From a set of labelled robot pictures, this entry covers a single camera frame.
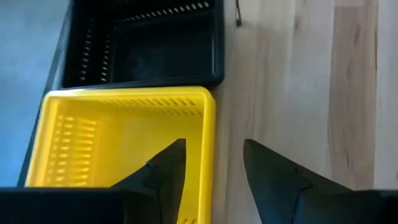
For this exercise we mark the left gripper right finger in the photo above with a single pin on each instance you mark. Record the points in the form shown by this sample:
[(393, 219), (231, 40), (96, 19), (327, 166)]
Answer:
[(270, 177)]

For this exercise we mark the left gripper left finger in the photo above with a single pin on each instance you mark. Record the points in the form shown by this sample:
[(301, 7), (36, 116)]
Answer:
[(168, 180)]

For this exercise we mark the yellow plastic basket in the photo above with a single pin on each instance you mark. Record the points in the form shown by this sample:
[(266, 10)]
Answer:
[(124, 133)]

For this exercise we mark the black plastic basket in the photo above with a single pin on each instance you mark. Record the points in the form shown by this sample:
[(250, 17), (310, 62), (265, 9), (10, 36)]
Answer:
[(161, 49)]

